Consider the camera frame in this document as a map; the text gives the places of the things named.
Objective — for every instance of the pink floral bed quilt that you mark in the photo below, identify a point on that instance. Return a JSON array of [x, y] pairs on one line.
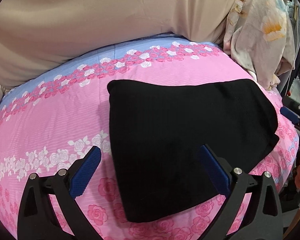
[[53, 120]]

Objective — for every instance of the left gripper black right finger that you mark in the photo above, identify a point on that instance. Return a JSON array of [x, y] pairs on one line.
[[251, 209]]

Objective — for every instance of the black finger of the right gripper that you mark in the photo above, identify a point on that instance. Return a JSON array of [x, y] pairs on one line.
[[290, 115]]

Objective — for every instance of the beige curtain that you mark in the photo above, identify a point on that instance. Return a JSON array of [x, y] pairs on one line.
[[39, 35]]

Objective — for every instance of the black pants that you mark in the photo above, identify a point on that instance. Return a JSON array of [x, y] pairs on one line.
[[156, 133]]

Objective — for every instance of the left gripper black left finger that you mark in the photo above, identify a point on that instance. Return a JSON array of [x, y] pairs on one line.
[[37, 218]]

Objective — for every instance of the pale floral blanket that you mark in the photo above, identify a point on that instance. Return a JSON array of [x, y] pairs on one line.
[[259, 37]]

